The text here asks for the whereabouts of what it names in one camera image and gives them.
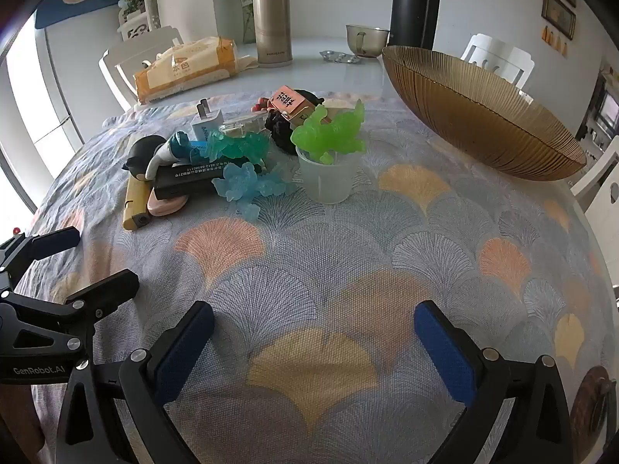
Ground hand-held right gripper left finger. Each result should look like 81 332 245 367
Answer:
55 300 216 464

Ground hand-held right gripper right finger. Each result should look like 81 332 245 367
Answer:
413 300 574 464

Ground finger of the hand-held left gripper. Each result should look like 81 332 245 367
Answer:
14 269 140 330
0 226 81 276

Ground yellow lighter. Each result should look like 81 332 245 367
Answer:
122 174 153 231

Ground black haired doll figure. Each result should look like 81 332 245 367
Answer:
121 131 204 182

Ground black power bank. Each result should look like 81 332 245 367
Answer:
154 160 230 202

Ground blue translucent toy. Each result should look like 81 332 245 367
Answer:
211 162 296 216

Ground white charger plug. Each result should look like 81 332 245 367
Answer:
190 98 224 142

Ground teal translucent toy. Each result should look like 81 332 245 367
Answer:
205 130 272 165

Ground clear plastic box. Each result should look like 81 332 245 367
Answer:
220 116 267 138

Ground translucent plastic cup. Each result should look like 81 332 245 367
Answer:
296 145 363 205

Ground amber ribbed glass bowl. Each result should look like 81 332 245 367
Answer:
382 45 587 182

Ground green translucent toy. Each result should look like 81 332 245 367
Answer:
290 99 368 162

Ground black figurine with orange box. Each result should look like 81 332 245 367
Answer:
251 86 326 155

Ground person's left forearm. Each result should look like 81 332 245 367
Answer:
0 386 46 464

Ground window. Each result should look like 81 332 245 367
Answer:
0 24 73 233

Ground leaf print tablecloth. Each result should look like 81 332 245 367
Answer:
29 91 615 464

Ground brown round wooden object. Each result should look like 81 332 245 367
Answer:
569 366 619 452

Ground white chair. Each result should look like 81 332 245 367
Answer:
459 33 535 92
99 26 185 112
571 150 619 233

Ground orange tissue pack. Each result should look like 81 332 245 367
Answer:
133 36 259 106

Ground white carved shelf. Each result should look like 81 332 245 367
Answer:
117 10 160 42

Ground television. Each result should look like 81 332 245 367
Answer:
597 94 619 129

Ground beige thermos bottle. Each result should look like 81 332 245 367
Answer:
251 0 294 65

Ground foil blister pack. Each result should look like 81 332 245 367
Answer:
319 49 363 65

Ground smoky glass cup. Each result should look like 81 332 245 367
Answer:
345 24 390 58

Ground yellow hanging tassels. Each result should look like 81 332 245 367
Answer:
542 26 568 59

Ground black cylinder flask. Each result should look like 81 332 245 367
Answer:
390 0 444 51

